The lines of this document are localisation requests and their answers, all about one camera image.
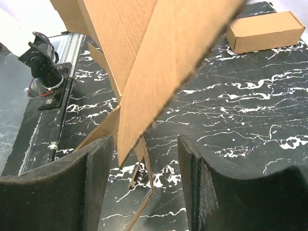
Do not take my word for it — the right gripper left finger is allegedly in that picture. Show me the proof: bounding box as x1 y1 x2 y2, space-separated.
0 136 114 231

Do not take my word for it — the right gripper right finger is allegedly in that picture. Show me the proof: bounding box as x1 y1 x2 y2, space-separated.
178 135 308 231

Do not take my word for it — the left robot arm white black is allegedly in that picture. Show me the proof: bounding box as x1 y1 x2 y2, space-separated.
0 9 72 110

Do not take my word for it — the folded brown cardboard box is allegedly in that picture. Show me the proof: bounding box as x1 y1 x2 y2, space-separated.
226 11 305 54

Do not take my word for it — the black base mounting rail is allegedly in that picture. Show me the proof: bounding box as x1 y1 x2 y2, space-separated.
1 78 73 177

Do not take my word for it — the aluminium frame rail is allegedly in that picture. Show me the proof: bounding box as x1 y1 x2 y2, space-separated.
49 33 85 77

